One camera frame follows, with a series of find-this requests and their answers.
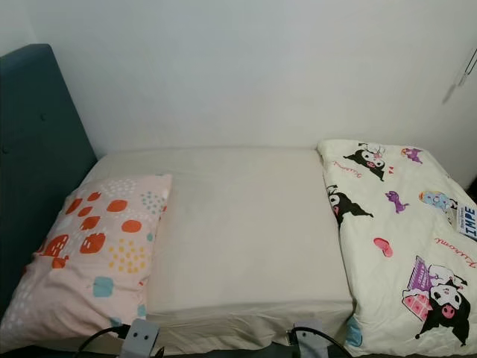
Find bed with cream sheet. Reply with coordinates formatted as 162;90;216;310
15;147;477;356

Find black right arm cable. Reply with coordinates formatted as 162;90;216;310
289;327;353;358

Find teal upholstered headboard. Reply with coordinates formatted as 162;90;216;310
0;43;98;314

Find white book blue letters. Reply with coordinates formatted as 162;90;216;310
457;204;477;240

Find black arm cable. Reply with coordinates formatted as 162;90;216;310
75;324;132;358
289;327;353;358

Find pink patterned pillow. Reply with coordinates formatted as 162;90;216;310
1;174;173;354

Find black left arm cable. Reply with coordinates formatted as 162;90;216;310
75;324;132;358

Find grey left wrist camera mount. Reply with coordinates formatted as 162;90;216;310
123;318;162;358

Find window blind pull cord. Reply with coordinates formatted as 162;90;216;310
458;48;477;85

